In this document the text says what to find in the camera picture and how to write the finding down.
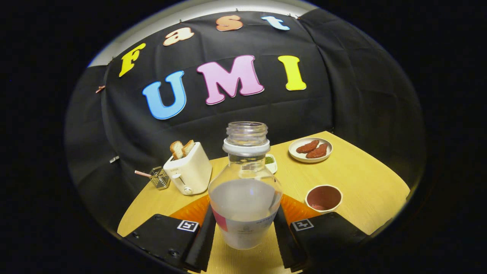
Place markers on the cream cup brown inside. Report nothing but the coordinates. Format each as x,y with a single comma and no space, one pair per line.
323,198

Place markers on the black backdrop cloth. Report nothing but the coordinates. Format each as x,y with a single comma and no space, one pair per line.
304,110

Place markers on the pink cloth clip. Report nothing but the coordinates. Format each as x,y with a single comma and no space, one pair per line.
100,88

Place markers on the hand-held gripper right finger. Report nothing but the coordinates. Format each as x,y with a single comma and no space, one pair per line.
287,243

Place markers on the clear juice bottle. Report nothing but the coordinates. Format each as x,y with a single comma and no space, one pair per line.
245,205

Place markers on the white cloth clip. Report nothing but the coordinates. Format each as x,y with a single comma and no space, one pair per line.
114,159

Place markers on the wooden table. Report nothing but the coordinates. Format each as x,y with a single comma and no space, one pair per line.
365,190

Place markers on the pink striped straw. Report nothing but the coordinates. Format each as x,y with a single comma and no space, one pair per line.
142,174

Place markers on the white round plate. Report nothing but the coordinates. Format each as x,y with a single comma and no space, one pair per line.
295,154

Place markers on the white toaster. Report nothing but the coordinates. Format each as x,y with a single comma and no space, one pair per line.
190,173

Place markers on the metal mesh basket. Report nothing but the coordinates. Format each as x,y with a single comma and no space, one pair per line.
160,179

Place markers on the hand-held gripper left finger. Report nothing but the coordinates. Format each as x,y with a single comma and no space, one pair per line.
203,243

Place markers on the toast slice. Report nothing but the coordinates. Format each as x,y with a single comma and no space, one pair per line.
188,147
176,149

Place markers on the small white dish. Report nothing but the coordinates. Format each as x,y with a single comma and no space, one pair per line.
271,161

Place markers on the red-brown meat piece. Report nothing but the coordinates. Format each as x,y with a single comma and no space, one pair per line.
317,151
307,146

